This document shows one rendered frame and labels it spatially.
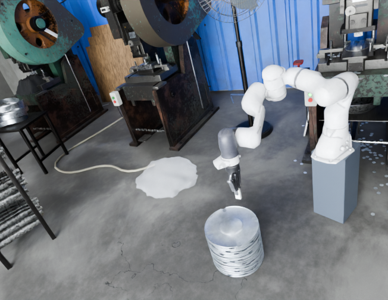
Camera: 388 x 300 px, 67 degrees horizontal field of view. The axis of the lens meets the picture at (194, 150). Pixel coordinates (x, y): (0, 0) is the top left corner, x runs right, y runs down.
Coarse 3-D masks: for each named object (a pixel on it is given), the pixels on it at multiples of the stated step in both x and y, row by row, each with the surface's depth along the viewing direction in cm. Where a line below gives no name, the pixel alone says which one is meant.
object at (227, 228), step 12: (216, 216) 166; (228, 216) 164; (240, 216) 161; (252, 216) 159; (204, 228) 160; (216, 228) 158; (228, 228) 156; (240, 228) 154; (252, 228) 152; (216, 240) 151; (228, 240) 149; (240, 240) 147
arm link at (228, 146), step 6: (222, 132) 141; (228, 132) 140; (234, 132) 146; (222, 138) 140; (228, 138) 139; (234, 138) 141; (222, 144) 141; (228, 144) 140; (234, 144) 141; (222, 150) 143; (228, 150) 141; (234, 150) 142; (222, 156) 146; (228, 156) 143; (234, 156) 144
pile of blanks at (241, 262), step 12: (252, 240) 148; (216, 252) 153; (228, 252) 148; (240, 252) 147; (252, 252) 150; (216, 264) 161; (228, 264) 153; (240, 264) 151; (252, 264) 154; (240, 276) 156
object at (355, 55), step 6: (348, 48) 185; (354, 48) 182; (360, 48) 180; (366, 48) 179; (348, 54) 178; (354, 54) 175; (360, 54) 173; (366, 54) 171; (348, 60) 185; (354, 60) 183; (360, 60) 182; (348, 66) 187; (354, 66) 185; (360, 66) 183
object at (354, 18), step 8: (352, 0) 175; (360, 0) 173; (368, 0) 171; (352, 8) 176; (360, 8) 175; (368, 8) 173; (352, 16) 177; (360, 16) 175; (368, 16) 175; (352, 24) 179; (360, 24) 177; (368, 24) 178
